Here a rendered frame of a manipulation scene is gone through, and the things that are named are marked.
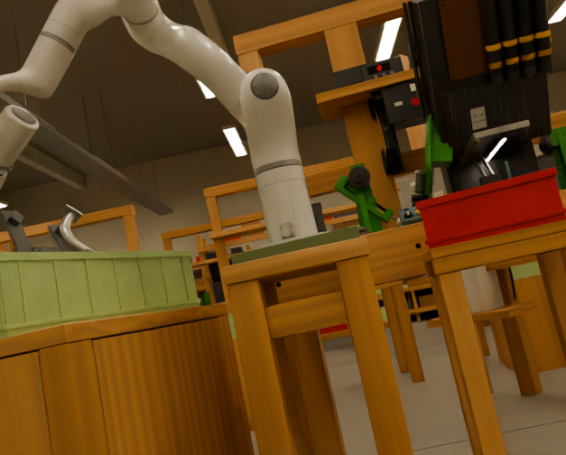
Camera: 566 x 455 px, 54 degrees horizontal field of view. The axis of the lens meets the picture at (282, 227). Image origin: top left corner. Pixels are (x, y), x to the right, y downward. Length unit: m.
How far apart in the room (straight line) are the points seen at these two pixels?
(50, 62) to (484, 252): 1.11
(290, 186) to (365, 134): 1.05
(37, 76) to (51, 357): 0.69
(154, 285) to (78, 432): 0.52
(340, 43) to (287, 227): 1.33
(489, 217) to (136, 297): 0.88
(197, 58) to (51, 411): 0.85
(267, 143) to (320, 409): 1.27
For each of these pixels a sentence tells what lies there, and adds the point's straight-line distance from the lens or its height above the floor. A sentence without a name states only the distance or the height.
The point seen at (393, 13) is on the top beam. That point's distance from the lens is 2.53.
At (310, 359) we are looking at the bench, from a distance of 2.27.
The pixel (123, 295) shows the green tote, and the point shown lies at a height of 0.85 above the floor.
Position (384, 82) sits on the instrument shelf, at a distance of 2.26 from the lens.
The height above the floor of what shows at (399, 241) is 0.86.
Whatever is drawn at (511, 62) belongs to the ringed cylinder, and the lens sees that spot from 1.89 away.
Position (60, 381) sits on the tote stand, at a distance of 1.13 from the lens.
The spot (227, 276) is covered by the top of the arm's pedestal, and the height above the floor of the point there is 0.83.
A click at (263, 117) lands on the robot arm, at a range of 1.31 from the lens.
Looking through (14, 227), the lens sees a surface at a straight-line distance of 1.67.
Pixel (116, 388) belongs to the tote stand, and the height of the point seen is 0.65.
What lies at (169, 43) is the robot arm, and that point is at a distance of 1.47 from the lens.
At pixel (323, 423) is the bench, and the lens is 2.30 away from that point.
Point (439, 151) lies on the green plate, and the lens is 1.93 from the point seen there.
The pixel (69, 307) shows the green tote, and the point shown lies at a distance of 1.32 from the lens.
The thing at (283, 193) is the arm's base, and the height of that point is 1.00.
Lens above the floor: 0.73
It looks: 9 degrees up
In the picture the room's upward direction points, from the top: 12 degrees counter-clockwise
